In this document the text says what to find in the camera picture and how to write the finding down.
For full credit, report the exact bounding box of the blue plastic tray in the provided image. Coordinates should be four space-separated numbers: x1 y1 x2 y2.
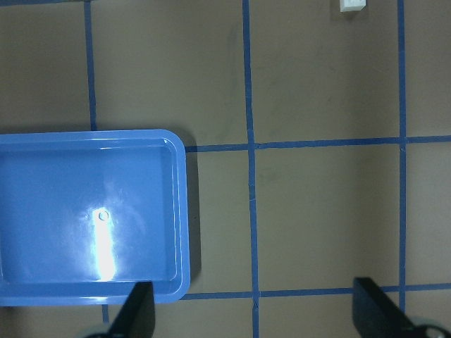
1 130 190 307

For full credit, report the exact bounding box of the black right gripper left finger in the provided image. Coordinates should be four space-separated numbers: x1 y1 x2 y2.
108 282 156 338

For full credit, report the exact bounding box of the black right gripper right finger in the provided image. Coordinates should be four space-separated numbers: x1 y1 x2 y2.
353 277 415 338

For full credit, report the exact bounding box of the white block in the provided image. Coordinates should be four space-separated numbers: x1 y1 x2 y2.
340 0 366 13

